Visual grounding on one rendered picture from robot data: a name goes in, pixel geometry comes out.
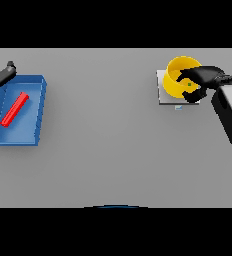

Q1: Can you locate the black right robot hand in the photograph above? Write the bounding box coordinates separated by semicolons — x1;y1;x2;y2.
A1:
175;65;232;104

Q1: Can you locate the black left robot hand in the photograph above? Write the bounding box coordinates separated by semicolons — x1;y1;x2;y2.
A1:
0;50;18;90

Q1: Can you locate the blue tray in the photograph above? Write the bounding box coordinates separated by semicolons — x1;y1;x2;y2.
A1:
0;74;48;147

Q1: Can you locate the red beaker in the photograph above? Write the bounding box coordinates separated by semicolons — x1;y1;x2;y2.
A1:
0;91;30;128

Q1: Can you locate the yellow bowl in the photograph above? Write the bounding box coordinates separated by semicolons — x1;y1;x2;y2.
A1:
162;55;203;100

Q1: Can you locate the pale square measuring scale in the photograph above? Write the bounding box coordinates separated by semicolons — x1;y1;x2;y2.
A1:
155;69;201;111

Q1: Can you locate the thin dark arc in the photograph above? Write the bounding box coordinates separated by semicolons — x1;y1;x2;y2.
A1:
84;204;149;209

